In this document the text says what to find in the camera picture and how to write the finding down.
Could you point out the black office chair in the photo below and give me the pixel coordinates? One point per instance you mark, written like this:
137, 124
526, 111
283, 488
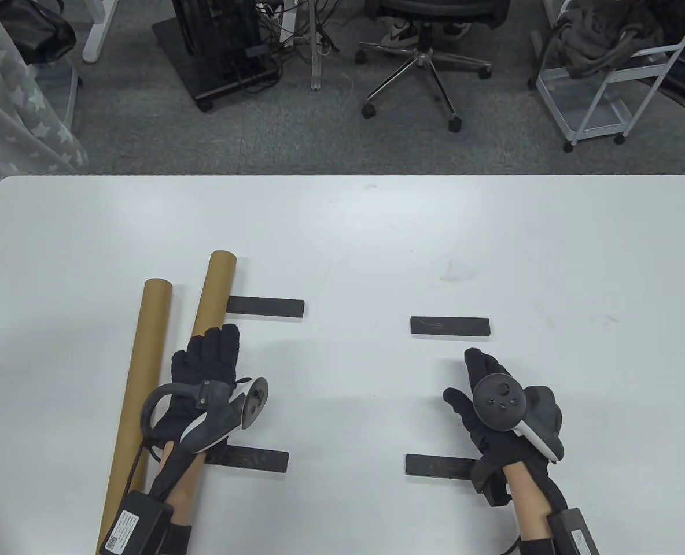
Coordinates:
420, 55

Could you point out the grey backpack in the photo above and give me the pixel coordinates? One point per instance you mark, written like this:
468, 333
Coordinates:
603, 34

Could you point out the black rectangular weight bar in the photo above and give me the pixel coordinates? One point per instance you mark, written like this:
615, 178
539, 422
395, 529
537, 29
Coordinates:
253, 459
450, 326
267, 307
435, 465

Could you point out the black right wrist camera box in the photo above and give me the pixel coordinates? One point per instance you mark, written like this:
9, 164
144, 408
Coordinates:
577, 535

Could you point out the black wheeled equipment stand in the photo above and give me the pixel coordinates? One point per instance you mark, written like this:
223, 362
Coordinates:
203, 63

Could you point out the white desk leg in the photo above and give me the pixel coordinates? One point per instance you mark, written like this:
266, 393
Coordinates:
96, 40
317, 69

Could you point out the grey hand controller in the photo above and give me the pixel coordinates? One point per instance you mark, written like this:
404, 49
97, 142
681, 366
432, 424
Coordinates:
215, 422
496, 402

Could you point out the person's right forearm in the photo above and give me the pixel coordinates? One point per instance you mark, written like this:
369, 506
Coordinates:
527, 503

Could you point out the black bag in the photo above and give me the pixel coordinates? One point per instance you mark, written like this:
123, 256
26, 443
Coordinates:
36, 32

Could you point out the person's right hand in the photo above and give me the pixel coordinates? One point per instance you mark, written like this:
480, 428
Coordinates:
498, 448

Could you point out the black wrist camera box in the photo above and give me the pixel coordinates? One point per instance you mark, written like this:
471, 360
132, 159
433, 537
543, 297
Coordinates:
137, 520
577, 535

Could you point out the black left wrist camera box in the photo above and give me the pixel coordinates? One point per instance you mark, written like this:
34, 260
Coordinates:
137, 520

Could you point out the person's left hand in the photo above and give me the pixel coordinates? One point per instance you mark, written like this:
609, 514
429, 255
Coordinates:
209, 358

